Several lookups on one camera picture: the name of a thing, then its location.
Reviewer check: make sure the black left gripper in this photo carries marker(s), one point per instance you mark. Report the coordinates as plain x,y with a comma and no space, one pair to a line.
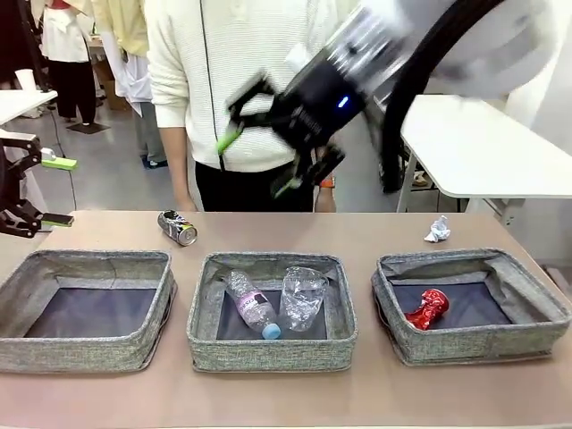
5,187

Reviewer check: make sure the clear bottle with blue cap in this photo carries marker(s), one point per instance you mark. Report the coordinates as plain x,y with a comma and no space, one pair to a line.
252,306

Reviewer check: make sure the person's right hand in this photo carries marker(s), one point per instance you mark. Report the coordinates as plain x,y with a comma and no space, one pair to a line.
185,206

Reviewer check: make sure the person's right forearm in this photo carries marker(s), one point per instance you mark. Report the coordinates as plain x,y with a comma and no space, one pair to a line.
174,165

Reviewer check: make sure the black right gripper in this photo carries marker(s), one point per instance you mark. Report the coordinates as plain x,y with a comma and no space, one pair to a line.
313,107

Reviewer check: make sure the small white side table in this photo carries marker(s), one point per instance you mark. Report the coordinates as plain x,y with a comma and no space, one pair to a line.
22,103

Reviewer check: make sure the pair of beige sandals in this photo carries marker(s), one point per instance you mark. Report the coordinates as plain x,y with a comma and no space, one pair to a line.
421,179

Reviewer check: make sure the person in white sweater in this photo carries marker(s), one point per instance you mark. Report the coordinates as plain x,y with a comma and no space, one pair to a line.
187,67

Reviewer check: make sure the crushed red can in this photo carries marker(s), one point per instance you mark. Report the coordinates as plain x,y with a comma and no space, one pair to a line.
429,308

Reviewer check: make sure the crushed black silver can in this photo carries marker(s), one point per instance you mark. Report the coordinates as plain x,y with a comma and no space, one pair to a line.
176,225

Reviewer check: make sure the bystander white top black trousers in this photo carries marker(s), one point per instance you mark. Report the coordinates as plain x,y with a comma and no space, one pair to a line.
67,40

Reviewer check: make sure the bystander in yellow top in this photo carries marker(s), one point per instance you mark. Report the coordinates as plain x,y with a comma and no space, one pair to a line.
125,27

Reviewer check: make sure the orange smartwatch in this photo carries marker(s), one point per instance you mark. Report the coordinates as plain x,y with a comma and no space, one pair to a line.
330,183

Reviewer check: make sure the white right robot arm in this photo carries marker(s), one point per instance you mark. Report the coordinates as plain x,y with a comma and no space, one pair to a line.
491,44

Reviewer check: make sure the white paper ball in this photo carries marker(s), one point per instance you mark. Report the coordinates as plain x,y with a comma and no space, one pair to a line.
439,230

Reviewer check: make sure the large white table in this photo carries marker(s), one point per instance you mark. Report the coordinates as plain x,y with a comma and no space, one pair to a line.
469,147

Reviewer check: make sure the brown cardboard box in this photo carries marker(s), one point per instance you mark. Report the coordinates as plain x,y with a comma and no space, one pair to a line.
117,96

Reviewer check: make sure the black floor base plate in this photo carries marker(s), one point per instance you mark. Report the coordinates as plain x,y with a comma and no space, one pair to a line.
89,127

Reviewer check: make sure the person's left hand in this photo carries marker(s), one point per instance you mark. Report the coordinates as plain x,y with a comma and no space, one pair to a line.
325,201

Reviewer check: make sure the white paper cup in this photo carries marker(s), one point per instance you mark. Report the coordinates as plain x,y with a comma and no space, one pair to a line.
24,80

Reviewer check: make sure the grey fabric basket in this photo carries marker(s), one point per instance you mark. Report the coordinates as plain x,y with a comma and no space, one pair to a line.
469,346
80,353
268,355

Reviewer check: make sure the clear plastic cup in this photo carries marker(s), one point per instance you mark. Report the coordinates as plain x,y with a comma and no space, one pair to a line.
301,304

